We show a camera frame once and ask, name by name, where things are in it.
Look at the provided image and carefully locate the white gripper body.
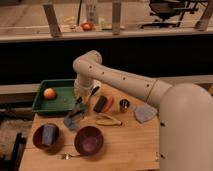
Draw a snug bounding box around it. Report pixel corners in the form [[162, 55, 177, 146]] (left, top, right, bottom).
[[74, 80, 101, 99]]

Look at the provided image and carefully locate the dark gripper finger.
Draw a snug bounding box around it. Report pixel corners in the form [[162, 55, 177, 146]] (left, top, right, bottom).
[[90, 86, 100, 97], [75, 97, 83, 106]]

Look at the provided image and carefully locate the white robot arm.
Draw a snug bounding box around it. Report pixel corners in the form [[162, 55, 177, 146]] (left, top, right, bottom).
[[73, 50, 213, 171]]

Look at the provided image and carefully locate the blue plastic cup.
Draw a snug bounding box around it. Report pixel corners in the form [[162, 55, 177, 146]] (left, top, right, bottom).
[[63, 115, 79, 130]]

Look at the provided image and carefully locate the small metal cup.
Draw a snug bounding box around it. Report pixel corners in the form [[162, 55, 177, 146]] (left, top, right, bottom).
[[119, 99, 130, 113]]

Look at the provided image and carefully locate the green plastic tray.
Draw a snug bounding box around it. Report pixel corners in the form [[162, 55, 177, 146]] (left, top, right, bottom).
[[32, 79, 76, 116]]

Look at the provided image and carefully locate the black orange eraser block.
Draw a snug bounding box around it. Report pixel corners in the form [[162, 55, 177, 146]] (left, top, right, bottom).
[[93, 96, 114, 113]]

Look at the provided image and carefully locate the red yellow apple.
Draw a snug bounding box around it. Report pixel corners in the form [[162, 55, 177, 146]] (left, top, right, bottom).
[[43, 88, 57, 100]]

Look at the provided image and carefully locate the purple bowl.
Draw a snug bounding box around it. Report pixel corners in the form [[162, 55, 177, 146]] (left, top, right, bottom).
[[74, 126, 104, 156]]

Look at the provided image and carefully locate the blue sponge block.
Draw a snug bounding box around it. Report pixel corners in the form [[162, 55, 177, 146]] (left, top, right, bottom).
[[42, 124, 56, 146]]

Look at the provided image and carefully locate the grey blue cloth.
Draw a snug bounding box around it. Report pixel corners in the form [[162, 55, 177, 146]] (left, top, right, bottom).
[[133, 104, 157, 123]]

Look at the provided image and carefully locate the dark red bowl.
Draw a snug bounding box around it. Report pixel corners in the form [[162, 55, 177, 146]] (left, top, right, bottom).
[[33, 123, 60, 150]]

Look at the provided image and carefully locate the metal fork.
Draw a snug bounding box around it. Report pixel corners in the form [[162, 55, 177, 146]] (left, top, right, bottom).
[[61, 153, 82, 160]]

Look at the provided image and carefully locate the red apple on shelf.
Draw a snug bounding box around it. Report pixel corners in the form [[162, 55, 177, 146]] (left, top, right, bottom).
[[81, 22, 94, 31]]

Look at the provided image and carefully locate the black office chair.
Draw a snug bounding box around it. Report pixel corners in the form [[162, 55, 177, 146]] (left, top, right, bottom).
[[141, 0, 198, 28]]

